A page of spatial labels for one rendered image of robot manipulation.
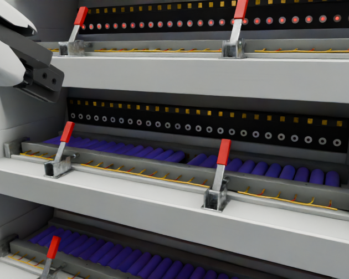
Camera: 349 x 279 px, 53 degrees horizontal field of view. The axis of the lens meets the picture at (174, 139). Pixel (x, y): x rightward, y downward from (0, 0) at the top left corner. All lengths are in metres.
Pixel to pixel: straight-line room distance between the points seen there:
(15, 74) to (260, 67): 0.27
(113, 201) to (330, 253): 0.28
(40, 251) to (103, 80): 0.34
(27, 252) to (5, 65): 0.50
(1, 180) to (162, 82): 0.33
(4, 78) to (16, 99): 0.46
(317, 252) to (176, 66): 0.28
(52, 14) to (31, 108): 0.20
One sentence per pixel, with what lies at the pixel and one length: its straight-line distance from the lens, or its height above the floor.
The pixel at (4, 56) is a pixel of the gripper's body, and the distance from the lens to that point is 0.26.
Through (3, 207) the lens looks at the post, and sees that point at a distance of 0.75.
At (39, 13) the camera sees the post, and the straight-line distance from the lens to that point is 0.78.
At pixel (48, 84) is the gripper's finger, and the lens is 0.34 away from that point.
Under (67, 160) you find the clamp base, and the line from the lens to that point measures 0.59.
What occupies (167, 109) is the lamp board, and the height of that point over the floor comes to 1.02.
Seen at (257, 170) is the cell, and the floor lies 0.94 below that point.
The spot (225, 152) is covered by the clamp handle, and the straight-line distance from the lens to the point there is 0.46.
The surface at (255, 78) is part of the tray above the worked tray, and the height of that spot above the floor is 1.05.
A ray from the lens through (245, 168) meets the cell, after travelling 0.54.
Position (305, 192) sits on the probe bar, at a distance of 0.48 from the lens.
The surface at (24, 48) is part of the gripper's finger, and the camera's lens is 0.27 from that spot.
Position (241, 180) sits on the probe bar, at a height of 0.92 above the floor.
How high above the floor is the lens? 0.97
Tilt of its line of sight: level
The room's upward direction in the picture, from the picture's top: 7 degrees clockwise
